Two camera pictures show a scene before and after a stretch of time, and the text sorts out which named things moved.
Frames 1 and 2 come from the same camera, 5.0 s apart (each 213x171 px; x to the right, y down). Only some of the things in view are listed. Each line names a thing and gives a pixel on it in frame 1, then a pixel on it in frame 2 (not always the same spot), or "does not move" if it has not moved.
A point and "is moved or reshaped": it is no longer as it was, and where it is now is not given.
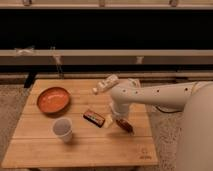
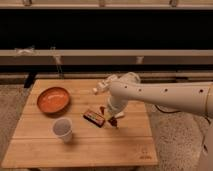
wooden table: (66, 123) does not move
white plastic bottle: (110, 81) does not move
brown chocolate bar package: (94, 118) does not move
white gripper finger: (108, 121) to (119, 114)
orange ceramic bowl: (54, 100) does not move
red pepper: (125, 125) is moved or reshaped
